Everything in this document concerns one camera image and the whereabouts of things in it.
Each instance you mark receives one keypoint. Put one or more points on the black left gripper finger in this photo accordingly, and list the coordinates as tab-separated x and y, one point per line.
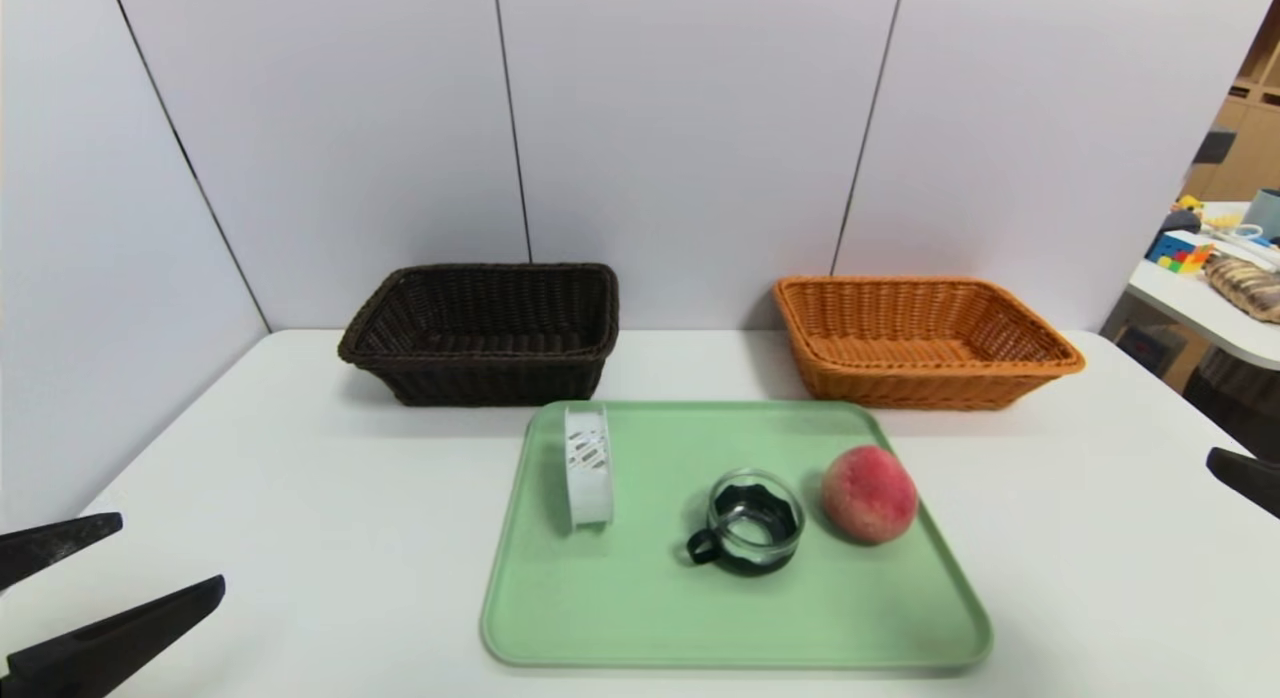
50	548
100	648

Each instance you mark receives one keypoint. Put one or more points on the brown striped bread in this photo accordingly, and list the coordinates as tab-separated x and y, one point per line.
1245	288

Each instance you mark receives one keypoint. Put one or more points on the orange wicker basket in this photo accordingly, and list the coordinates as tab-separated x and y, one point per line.
920	378

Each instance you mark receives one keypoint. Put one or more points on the colourful puzzle cube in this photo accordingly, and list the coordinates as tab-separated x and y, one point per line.
1178	253

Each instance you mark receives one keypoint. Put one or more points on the wooden shelf unit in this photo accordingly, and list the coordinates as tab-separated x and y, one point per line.
1255	148

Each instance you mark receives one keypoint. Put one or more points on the grey blue cup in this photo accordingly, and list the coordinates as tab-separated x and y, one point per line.
1265	213

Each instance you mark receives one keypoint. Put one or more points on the glass cup with black holder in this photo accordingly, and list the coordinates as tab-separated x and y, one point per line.
755	528

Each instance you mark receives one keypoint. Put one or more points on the red peach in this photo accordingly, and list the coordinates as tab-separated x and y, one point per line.
870	495

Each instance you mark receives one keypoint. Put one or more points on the white side table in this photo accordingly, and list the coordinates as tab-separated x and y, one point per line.
1200	308

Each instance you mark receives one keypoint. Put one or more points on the dark brown wicker basket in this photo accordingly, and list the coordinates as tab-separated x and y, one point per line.
480	373

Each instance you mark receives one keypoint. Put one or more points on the light green plastic tray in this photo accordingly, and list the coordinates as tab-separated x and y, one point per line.
650	608

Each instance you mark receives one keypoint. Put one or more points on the yellow toy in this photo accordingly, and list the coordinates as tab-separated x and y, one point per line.
1190	203

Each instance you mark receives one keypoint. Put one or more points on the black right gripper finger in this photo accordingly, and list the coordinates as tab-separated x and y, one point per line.
1255	481

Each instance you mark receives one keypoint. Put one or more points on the dark woven bin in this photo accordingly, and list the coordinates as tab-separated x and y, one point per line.
1235	398

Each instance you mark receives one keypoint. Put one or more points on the white tape roll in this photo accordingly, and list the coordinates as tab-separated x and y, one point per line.
588	478

